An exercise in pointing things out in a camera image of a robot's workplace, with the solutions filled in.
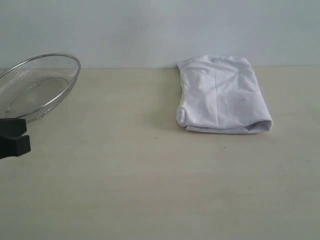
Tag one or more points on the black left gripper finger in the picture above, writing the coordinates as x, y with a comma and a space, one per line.
12, 127
14, 146

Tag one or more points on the white t-shirt red lettering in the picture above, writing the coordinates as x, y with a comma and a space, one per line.
221, 95

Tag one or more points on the metal wire mesh basket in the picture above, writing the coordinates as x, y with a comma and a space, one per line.
34, 87

